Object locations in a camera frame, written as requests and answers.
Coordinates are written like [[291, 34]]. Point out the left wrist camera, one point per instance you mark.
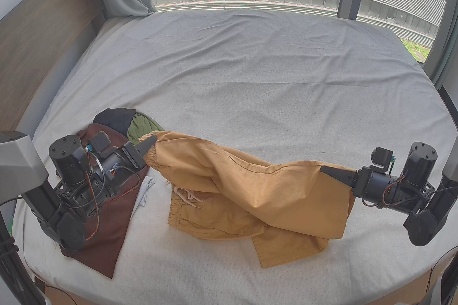
[[100, 143]]

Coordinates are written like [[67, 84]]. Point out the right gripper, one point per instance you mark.
[[372, 187]]

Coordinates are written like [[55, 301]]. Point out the white garment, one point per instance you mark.
[[145, 191]]

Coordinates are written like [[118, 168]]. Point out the brown garment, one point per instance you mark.
[[107, 232]]

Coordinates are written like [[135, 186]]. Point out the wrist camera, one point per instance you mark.
[[100, 143], [381, 157]]

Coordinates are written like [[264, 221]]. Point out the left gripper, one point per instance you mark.
[[120, 167]]

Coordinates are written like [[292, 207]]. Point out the black garment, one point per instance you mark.
[[112, 119]]

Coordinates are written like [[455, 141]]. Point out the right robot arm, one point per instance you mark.
[[422, 164]]

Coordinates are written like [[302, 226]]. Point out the green garment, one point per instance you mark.
[[143, 126]]

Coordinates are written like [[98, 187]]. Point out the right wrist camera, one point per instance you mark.
[[381, 157]]

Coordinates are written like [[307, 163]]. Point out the bed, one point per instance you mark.
[[250, 64]]

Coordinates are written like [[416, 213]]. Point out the mustard yellow shorts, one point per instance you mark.
[[250, 189]]

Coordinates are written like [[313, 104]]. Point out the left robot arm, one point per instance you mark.
[[68, 160]]

